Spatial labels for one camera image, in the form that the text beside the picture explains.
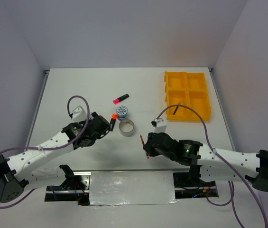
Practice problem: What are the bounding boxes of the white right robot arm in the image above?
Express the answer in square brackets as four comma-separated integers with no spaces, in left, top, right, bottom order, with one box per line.
[143,133,268,192]

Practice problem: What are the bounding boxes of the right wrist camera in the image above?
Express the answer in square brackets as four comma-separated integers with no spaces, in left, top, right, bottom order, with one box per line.
[151,118,167,133]

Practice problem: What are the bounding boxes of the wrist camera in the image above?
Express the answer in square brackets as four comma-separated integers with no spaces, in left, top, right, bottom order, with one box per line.
[70,105,90,123]
[151,118,167,133]

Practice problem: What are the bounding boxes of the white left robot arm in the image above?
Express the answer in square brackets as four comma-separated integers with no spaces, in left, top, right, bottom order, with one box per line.
[0,112,111,203]

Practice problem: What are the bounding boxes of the orange highlighter marker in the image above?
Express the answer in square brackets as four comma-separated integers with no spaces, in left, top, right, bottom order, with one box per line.
[110,114,118,131]

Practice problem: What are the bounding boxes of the table aluminium rail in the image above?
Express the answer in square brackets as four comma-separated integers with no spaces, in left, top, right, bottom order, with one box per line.
[26,69,50,146]
[208,67,236,149]

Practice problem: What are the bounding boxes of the left table aluminium rail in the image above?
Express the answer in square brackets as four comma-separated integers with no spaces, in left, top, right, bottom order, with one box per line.
[26,69,50,146]

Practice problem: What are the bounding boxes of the right table aluminium rail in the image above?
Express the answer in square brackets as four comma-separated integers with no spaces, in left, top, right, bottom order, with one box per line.
[208,67,236,149]

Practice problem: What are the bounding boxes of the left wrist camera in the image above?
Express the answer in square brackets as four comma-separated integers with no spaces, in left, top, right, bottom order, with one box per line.
[70,105,90,123]

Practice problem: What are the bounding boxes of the red gel pen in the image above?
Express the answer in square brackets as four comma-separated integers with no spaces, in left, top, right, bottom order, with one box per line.
[139,134,150,159]

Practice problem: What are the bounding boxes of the blue paint jar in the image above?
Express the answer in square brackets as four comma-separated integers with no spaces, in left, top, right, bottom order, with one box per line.
[116,105,129,121]

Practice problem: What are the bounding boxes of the pink highlighter marker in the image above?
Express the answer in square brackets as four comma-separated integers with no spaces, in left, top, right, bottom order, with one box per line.
[113,94,129,105]

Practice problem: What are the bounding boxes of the yellow compartment tray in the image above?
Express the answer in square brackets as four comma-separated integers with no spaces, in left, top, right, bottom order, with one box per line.
[164,71,211,122]

